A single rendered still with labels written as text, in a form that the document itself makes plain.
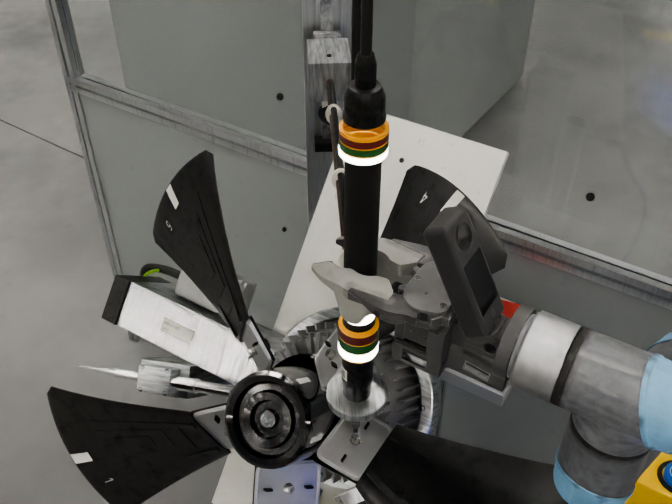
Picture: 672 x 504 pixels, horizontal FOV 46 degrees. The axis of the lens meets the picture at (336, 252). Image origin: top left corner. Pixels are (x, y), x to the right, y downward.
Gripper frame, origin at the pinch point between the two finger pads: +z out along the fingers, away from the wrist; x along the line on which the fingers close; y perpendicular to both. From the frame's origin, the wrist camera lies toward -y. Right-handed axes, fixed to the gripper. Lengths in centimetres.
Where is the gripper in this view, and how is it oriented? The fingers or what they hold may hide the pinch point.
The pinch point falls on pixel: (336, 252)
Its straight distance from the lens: 78.8
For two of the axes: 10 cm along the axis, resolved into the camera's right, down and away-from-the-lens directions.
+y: -0.1, 7.5, 6.6
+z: -8.5, -3.5, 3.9
